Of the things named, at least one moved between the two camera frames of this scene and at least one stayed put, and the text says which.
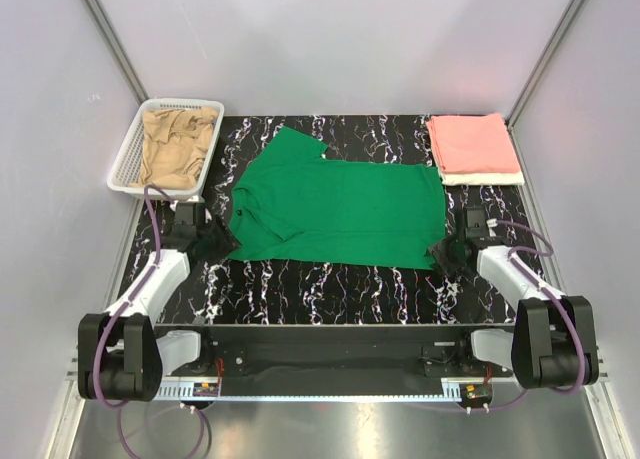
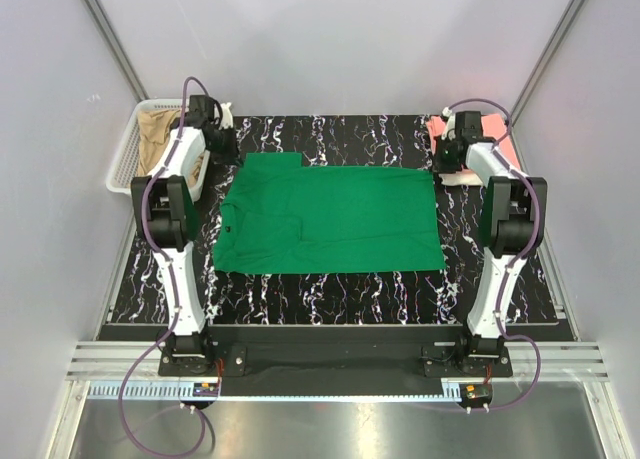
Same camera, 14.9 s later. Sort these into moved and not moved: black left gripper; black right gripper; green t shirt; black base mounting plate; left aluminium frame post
Moved: black right gripper; green t shirt; black left gripper
Not moved: black base mounting plate; left aluminium frame post
